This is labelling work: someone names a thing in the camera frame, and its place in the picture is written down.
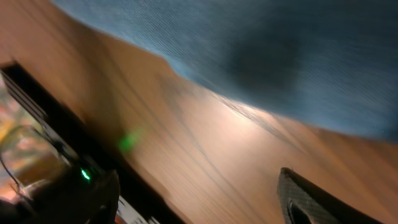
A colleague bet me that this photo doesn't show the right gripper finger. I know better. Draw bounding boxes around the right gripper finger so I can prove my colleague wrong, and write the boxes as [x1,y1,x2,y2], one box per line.
[278,167,379,224]

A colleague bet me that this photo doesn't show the light blue jeans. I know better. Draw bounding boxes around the light blue jeans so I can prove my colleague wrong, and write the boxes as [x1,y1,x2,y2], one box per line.
[55,0,397,141]

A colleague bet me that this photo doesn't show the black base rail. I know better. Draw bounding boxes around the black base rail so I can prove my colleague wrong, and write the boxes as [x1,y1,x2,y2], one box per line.
[1,62,180,223]

